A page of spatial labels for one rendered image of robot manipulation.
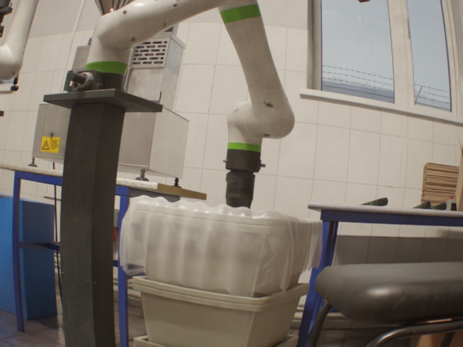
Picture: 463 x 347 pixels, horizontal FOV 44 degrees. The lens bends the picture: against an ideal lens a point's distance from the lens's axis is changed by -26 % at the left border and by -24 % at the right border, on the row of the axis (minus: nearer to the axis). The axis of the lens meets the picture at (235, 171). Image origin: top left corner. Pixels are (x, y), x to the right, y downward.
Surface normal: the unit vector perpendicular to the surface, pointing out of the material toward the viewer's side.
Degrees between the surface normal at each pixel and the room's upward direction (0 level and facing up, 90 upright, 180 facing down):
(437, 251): 90
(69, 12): 90
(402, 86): 90
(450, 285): 54
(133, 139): 90
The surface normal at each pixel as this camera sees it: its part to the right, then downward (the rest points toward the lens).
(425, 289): 0.07, -0.62
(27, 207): 0.98, 0.09
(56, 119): -0.18, -0.07
